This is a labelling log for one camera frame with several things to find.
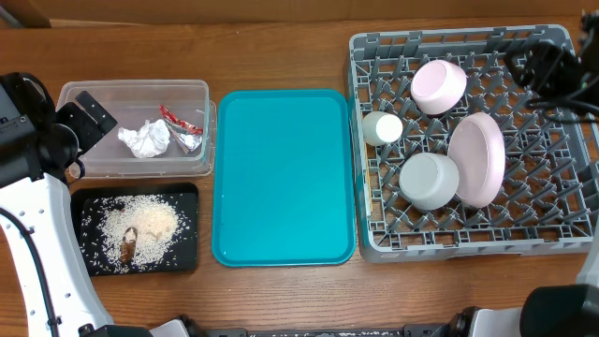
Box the white napkin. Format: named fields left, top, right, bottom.
left=117, top=120, right=170, bottom=158

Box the red foil wrapper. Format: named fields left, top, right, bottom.
left=159, top=105, right=203, bottom=154

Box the large pink plate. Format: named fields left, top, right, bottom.
left=447, top=112, right=506, bottom=208

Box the grey bowl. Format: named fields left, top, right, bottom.
left=399, top=153, right=460, bottom=211

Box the cream paper cup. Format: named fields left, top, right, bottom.
left=362, top=111, right=403, bottom=146

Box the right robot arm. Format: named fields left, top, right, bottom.
left=433, top=11, right=598, bottom=337

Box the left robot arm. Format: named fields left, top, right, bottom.
left=1, top=72, right=196, bottom=336

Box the grey dishwasher rack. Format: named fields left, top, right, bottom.
left=347, top=24, right=598, bottom=263

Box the clear plastic bin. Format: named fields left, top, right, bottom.
left=56, top=80, right=216, bottom=179

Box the black plastic tray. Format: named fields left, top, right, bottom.
left=69, top=182, right=200, bottom=277

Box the cardboard backdrop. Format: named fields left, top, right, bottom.
left=1, top=0, right=598, bottom=27

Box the teal plastic tray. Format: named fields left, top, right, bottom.
left=212, top=89, right=356, bottom=268

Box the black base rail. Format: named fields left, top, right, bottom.
left=178, top=315, right=448, bottom=337

